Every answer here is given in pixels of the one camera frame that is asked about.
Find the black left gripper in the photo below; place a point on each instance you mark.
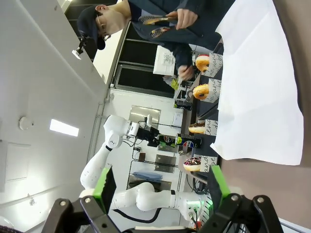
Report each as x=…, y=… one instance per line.
x=147, y=136

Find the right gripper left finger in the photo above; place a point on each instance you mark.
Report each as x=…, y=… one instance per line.
x=107, y=189

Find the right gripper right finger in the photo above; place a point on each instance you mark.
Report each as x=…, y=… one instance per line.
x=218, y=189

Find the black Pepsi can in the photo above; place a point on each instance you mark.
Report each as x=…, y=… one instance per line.
x=190, y=143
x=167, y=140

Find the white printed paper donut holder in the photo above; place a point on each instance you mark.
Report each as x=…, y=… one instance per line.
x=211, y=127
x=215, y=65
x=208, y=163
x=214, y=90

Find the chocolate donut pink sprinkles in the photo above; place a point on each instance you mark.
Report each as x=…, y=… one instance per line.
x=192, y=164

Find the chocolate frosted donut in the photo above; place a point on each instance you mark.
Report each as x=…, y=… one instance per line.
x=196, y=128

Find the yellow frosted donut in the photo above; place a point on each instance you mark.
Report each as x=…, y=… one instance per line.
x=200, y=91

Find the red frosted donut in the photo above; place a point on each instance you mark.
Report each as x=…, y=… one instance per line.
x=201, y=63

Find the metal serving tongs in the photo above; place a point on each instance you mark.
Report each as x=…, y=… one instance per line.
x=153, y=20

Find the person's right forearm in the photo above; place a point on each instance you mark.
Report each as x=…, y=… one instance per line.
x=182, y=55

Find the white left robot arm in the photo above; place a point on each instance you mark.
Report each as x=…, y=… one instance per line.
x=145, y=199

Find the person's right hand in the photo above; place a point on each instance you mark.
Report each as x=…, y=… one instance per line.
x=185, y=72

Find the person's left hand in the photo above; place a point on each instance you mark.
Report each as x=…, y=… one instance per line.
x=187, y=19

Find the small brown box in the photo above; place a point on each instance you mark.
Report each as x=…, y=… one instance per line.
x=142, y=157

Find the blue folded cloth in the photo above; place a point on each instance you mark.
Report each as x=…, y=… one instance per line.
x=148, y=176

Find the black plastic serving tray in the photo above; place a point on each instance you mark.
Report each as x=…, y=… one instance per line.
x=209, y=145
x=206, y=109

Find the rectangular ceiling light panel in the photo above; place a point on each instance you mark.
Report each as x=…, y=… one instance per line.
x=64, y=127

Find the white paper poster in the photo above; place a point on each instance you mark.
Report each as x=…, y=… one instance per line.
x=164, y=60

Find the round white smoke detector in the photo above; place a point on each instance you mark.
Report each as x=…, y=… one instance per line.
x=25, y=123

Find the white paper sheet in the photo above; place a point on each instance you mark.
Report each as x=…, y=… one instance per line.
x=255, y=85

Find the person's glasses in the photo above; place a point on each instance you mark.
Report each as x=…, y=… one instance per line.
x=103, y=26

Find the person's dark blazer torso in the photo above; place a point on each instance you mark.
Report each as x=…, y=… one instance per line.
x=206, y=24

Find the dark baseball cap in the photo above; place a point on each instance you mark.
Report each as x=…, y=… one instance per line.
x=88, y=26

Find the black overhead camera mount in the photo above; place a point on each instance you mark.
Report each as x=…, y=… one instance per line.
x=81, y=47

